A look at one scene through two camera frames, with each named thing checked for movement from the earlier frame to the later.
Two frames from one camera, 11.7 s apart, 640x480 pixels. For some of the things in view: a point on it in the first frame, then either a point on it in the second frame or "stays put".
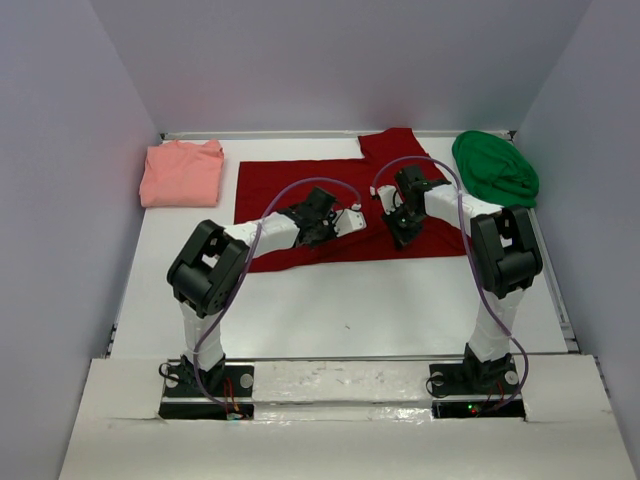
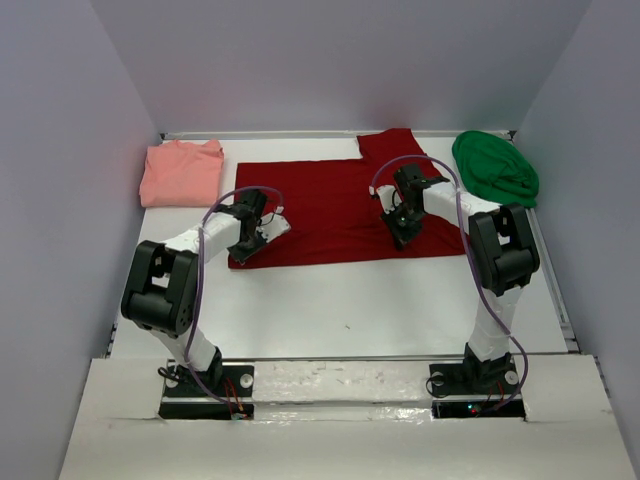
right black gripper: x=402 y=237 stays put
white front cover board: x=346 y=421 stays put
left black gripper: x=331 y=234 → x=241 y=255
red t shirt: x=270 y=187 stays put
